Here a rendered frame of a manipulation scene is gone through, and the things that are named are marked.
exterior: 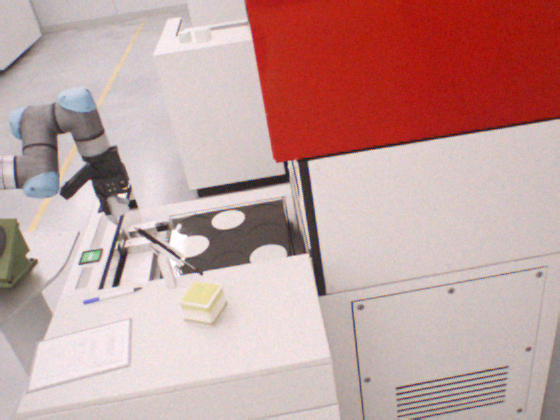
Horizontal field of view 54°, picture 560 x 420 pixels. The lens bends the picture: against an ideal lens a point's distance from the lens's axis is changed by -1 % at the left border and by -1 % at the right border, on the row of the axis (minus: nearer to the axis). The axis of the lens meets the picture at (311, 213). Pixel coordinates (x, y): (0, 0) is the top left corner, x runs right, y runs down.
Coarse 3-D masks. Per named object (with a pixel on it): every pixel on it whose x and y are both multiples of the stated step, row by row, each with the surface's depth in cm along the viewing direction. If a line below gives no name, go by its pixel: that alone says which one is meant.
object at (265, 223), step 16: (240, 208) 170; (256, 208) 169; (272, 208) 168; (176, 224) 167; (192, 224) 166; (208, 224) 165; (240, 224) 163; (256, 224) 162; (272, 224) 161; (176, 240) 160; (208, 240) 158; (224, 240) 157; (240, 240) 156; (256, 240) 155; (272, 240) 154; (288, 240) 153; (208, 256) 151; (224, 256) 151; (240, 256) 150; (288, 256) 147; (176, 272) 147; (192, 272) 146
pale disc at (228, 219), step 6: (234, 210) 170; (216, 216) 168; (222, 216) 168; (228, 216) 167; (234, 216) 167; (240, 216) 167; (216, 222) 165; (222, 222) 165; (228, 222) 165; (234, 222) 164; (240, 222) 164; (222, 228) 162
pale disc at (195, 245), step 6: (186, 240) 159; (192, 240) 159; (198, 240) 158; (204, 240) 158; (180, 246) 157; (186, 246) 157; (192, 246) 156; (198, 246) 156; (204, 246) 156; (186, 252) 154; (192, 252) 154; (198, 252) 154
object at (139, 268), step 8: (128, 256) 159; (136, 256) 159; (144, 256) 158; (152, 256) 158; (128, 264) 156; (136, 264) 156; (144, 264) 155; (152, 264) 156; (128, 272) 153; (136, 272) 152; (144, 272) 152; (152, 272) 154; (128, 280) 150; (136, 280) 149; (144, 280) 149
